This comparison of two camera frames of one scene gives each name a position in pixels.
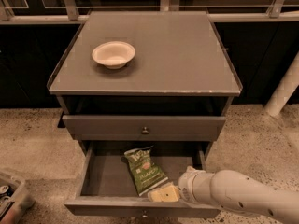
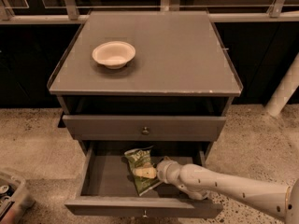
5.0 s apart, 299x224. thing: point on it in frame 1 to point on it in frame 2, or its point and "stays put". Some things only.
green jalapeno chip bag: (145, 173) stays put
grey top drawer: (144, 128) stays put
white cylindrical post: (284, 90) stays put
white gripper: (186, 184) to (163, 171)
